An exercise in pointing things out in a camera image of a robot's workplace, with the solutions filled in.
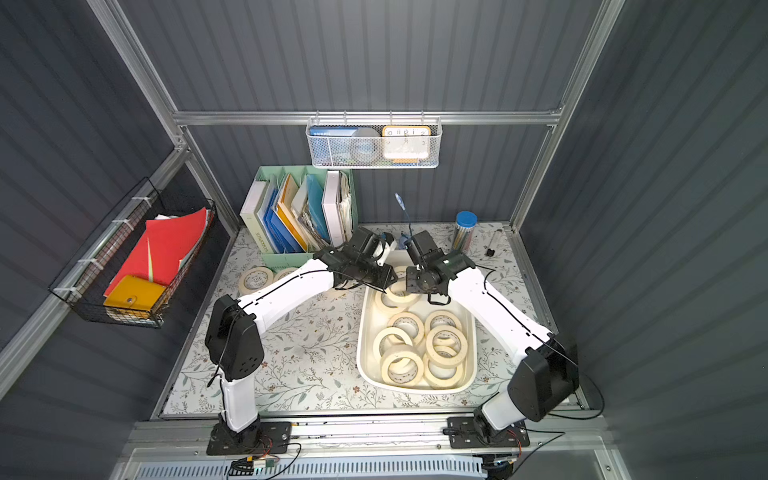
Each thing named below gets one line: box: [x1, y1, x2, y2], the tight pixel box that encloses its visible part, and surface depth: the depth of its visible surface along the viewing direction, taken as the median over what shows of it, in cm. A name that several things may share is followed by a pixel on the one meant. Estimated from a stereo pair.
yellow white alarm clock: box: [381, 125, 432, 164], surface depth 90 cm
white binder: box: [322, 170, 345, 248], surface depth 98 cm
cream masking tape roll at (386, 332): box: [373, 327, 413, 358], surface depth 86 cm
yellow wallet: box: [103, 275, 167, 312], surface depth 65 cm
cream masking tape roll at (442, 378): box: [422, 353, 465, 390], surface depth 82 cm
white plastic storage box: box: [356, 249, 478, 395], surface depth 84 cm
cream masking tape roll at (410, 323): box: [387, 311, 425, 346], surface depth 93 cm
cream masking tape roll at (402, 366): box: [380, 344, 425, 387], surface depth 80 cm
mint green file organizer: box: [255, 165, 359, 270], surface depth 101 cm
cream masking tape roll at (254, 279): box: [238, 267, 274, 295], surface depth 105 cm
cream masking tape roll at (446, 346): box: [426, 325, 468, 368], surface depth 85 cm
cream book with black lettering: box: [240, 180, 270, 254], surface depth 94 cm
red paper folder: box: [103, 207, 207, 296], surface depth 77 cm
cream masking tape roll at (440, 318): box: [425, 311, 463, 335], surface depth 93 cm
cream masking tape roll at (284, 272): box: [274, 268, 299, 282], surface depth 105 cm
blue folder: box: [263, 188, 306, 254], surface depth 99 cm
